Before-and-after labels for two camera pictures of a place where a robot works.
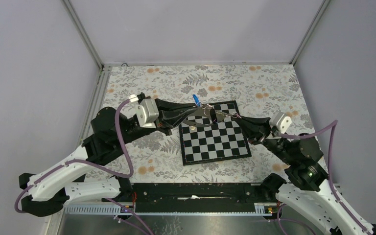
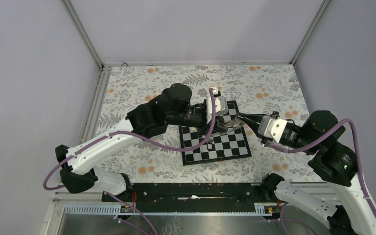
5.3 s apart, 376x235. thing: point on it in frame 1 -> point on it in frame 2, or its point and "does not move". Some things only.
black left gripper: x=171 y=114 -> x=219 y=126
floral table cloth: x=251 y=90 does not move
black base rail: x=192 y=197 does not move
